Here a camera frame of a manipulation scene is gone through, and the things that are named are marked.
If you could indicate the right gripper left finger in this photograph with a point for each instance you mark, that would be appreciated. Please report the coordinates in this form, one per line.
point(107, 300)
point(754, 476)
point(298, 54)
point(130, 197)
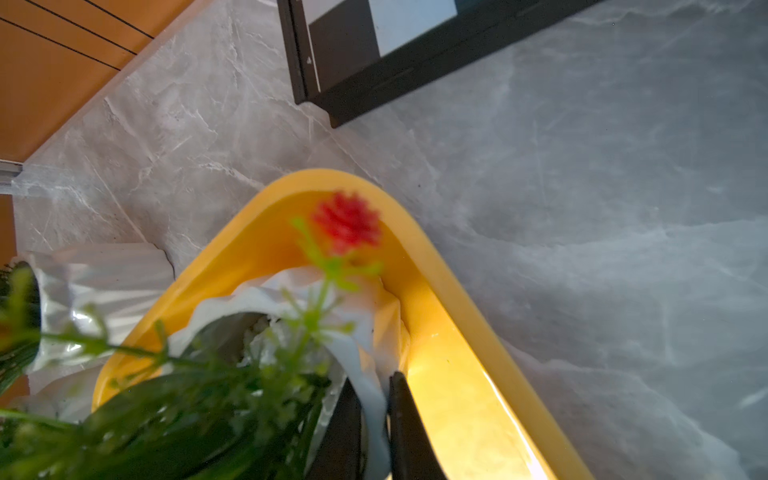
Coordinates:
point(340, 452)

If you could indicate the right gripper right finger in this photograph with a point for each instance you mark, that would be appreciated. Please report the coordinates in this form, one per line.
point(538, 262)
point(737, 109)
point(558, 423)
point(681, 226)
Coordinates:
point(412, 455)

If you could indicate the yellow plastic tray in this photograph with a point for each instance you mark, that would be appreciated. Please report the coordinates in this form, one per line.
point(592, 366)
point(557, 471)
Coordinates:
point(483, 418)

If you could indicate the potted plant red flowers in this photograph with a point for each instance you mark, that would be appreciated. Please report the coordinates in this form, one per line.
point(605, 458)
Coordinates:
point(197, 415)

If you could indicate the black white checkerboard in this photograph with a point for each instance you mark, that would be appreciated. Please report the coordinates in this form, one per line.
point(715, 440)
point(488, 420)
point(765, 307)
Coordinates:
point(349, 57)

